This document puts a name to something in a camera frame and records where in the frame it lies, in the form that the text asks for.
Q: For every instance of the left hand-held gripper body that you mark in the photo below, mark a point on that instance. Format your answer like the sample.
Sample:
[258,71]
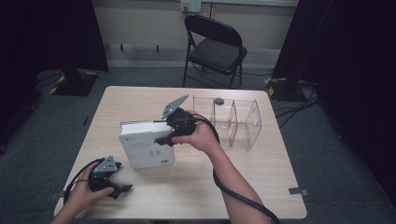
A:
[104,169]

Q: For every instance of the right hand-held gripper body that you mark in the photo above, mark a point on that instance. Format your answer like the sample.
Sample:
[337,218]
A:
[182,123]

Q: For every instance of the white box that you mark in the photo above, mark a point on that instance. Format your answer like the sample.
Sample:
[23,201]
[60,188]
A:
[146,152]

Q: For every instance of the clear acrylic book rack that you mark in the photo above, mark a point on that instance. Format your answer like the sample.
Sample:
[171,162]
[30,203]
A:
[243,124]

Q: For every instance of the person's right hand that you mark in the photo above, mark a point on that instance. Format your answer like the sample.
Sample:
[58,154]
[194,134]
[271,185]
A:
[202,137]

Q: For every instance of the person's left hand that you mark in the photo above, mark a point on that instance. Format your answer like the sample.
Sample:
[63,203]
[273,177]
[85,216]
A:
[82,196]

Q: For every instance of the small grey round object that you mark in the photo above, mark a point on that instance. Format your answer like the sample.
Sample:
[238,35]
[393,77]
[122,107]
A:
[219,101]

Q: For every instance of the grey tape strip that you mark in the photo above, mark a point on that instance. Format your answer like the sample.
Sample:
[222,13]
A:
[298,191]
[56,195]

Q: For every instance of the black folding chair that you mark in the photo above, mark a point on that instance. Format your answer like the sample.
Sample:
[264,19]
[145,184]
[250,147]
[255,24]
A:
[218,54]

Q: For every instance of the black stand base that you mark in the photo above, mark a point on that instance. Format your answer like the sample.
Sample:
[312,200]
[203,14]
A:
[74,82]
[285,88]

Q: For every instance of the black curtain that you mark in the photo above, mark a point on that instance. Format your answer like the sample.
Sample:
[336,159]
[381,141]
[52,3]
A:
[351,62]
[46,34]

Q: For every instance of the white wall socket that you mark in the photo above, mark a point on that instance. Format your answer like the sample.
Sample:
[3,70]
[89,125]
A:
[190,5]

